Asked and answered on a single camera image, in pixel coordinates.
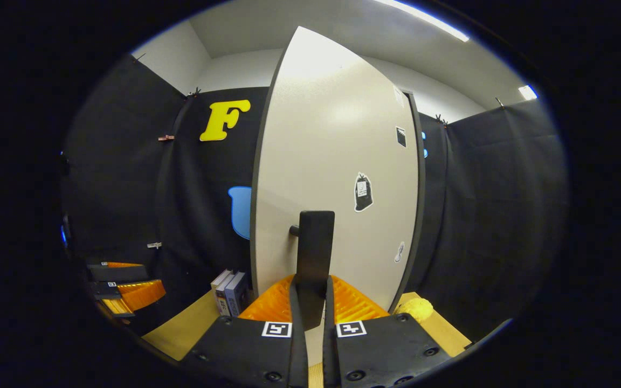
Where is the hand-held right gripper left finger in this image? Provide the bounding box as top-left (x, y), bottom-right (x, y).
top-left (180, 274), bottom-right (309, 388)

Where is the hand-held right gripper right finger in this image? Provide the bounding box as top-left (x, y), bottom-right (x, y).
top-left (322, 274), bottom-right (454, 388)

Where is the black cabinet door handle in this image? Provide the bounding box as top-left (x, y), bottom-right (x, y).
top-left (289, 210), bottom-right (336, 330)

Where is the beige cabinet door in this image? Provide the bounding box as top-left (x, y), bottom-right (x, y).
top-left (250, 26), bottom-right (422, 367)

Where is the grey cabinet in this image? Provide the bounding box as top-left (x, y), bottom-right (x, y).
top-left (391, 86), bottom-right (430, 313)

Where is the white spine book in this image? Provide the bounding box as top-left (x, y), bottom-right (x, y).
top-left (211, 269), bottom-right (233, 316)

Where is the purple grey book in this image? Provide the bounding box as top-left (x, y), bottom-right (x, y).
top-left (224, 271), bottom-right (252, 318)

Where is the black backdrop cloth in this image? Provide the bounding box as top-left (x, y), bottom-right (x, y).
top-left (60, 54), bottom-right (567, 345)

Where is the dark spine book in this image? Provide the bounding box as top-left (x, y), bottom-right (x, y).
top-left (216, 274), bottom-right (236, 317)

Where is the yellow lumpy object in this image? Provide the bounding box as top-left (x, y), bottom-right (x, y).
top-left (394, 297), bottom-right (434, 324)

